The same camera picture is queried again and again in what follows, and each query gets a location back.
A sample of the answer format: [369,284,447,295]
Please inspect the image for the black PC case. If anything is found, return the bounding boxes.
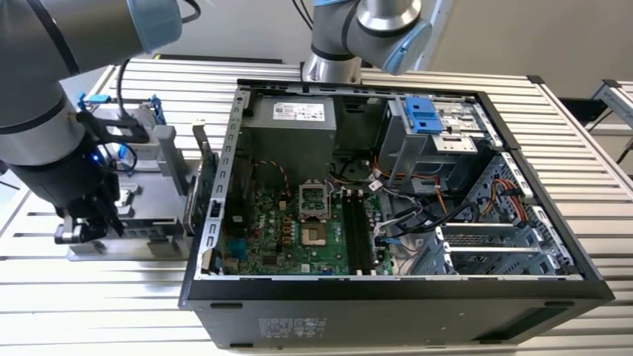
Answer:
[178,77,617,350]

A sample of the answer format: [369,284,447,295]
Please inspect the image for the black RAM slot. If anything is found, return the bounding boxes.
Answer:
[344,191,359,274]
[348,191,365,274]
[355,191,371,274]

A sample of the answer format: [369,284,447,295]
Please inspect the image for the thin black camera cable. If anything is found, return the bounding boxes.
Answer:
[115,57,134,122]

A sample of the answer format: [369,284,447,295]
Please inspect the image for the blue plastic drive latch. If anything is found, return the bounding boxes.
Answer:
[404,96,443,136]

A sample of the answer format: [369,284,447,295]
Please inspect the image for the green motherboard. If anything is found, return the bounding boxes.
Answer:
[220,183,397,277]

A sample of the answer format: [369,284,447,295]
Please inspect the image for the silver disk bay cage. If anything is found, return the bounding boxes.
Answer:
[409,221,579,277]

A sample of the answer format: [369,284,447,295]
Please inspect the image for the black case fan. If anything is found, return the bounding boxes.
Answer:
[230,146,256,223]

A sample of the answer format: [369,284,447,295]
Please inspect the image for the grey power supply unit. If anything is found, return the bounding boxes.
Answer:
[242,94,339,187]

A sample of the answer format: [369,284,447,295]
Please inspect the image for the multicoloured fan wire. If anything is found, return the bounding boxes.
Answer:
[254,159,293,198]

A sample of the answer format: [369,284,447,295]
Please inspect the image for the black power cable bundle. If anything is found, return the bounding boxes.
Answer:
[328,157,477,243]

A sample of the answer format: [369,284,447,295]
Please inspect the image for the green graphics card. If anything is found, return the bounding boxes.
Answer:
[182,117,222,234]

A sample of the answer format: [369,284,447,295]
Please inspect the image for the hard disk in blue carrier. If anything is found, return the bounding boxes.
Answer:
[78,93,167,175]

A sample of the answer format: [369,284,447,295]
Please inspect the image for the metal socket cover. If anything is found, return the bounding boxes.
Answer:
[297,180,332,223]

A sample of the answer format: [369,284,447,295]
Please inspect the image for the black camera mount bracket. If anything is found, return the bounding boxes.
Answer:
[91,116,152,145]

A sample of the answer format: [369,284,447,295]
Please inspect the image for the CPU socket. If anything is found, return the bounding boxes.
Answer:
[301,221,332,248]

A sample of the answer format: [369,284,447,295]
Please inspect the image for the aluminium side table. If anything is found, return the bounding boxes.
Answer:
[585,78,633,135]

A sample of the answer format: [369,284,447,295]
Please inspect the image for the grey parts rack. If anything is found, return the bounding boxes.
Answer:
[67,124,199,263]

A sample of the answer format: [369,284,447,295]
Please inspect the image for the orange red power wires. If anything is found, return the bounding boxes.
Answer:
[481,178,531,228]

